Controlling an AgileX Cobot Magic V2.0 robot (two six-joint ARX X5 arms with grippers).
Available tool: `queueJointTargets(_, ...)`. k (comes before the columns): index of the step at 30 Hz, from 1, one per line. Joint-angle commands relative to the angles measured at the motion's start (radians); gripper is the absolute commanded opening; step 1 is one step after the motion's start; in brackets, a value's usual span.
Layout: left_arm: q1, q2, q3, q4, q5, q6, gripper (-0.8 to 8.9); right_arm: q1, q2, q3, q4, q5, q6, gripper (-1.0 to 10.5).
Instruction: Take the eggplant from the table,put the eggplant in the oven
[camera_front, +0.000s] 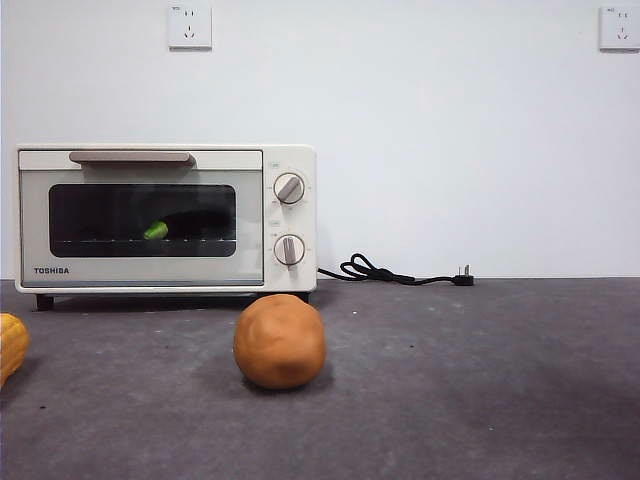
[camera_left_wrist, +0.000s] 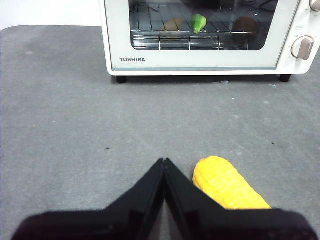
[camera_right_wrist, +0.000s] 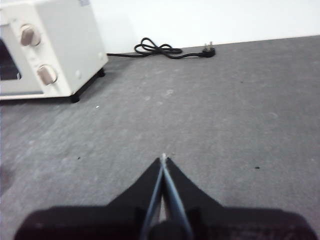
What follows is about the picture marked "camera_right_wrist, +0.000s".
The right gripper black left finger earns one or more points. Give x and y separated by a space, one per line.
112 220

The beige oven knob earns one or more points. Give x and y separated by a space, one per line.
30 35
47 75

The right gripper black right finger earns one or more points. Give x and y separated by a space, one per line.
225 222

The white Toshiba toaster oven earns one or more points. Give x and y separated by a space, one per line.
70 45

